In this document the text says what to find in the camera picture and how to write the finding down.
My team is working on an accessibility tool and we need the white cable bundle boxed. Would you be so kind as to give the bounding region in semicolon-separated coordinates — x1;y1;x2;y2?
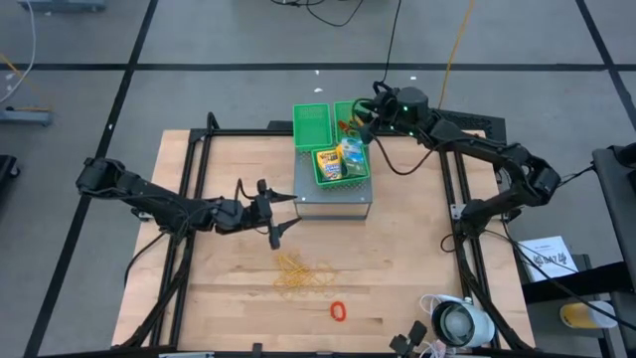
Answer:
418;292;451;358

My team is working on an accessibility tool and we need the grey perforated metal shelf riser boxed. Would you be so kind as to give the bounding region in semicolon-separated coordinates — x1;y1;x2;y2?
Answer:
291;146;375;222

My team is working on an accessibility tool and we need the black hanging cable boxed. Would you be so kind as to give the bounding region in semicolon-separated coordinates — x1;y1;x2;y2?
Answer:
372;0;404;95

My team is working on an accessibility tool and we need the white printed booklet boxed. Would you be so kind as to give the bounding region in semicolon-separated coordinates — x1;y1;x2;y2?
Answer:
517;235;580;283

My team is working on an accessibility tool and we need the grey cart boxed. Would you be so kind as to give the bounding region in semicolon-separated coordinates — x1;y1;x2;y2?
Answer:
590;143;636;299

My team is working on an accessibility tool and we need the white spot lamp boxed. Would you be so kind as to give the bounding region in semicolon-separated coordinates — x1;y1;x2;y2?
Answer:
430;296;497;349

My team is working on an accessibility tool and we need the grey floor base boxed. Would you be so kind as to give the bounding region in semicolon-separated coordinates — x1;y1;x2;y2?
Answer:
18;0;108;14
0;106;54;128

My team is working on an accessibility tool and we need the black aluminium frame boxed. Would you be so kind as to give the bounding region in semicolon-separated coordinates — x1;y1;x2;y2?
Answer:
118;111;536;358

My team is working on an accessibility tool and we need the white floor cable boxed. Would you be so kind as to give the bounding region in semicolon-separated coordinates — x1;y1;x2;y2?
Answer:
0;0;39;105

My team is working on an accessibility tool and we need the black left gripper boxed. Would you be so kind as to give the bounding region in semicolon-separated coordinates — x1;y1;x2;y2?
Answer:
216;178;303;251

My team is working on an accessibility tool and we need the black curved floor cable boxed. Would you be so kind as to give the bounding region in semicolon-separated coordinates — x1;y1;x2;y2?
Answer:
122;231;173;287

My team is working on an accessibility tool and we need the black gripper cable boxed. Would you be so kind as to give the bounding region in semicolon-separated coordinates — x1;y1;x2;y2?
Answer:
234;177;259;200
370;133;438;178

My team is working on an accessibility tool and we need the green plastic mesh basket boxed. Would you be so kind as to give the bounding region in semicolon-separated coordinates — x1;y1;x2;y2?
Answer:
332;100;375;148
310;143;372;189
291;102;333;153

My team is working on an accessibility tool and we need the black floor object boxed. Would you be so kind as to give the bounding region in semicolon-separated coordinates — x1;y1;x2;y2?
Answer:
0;154;21;183

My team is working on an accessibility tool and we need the yellow rubber bands heap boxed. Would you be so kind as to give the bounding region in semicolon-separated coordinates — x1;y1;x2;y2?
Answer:
271;252;339;299

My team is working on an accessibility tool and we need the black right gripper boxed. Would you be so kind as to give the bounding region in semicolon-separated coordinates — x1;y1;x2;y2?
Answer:
355;82;402;146

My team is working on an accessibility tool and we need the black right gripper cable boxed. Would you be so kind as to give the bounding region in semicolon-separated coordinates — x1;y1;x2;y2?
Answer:
370;133;438;178

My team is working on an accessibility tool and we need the green marker box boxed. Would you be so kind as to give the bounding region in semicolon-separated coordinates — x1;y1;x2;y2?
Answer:
337;137;369;178

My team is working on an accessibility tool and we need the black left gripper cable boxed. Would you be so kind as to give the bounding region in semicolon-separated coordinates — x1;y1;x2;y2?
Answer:
234;177;259;200

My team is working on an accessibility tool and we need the yellow and white tub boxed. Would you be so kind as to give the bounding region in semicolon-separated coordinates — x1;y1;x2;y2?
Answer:
559;300;619;330

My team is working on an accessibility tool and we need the yellow crayon box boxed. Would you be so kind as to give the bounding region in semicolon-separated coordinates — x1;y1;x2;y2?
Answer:
315;147;344;182

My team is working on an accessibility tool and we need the black stand bar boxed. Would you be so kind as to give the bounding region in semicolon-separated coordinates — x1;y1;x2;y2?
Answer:
521;261;636;305

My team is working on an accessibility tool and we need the yellow hanging cable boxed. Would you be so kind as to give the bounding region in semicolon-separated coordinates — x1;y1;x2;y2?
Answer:
436;0;476;109

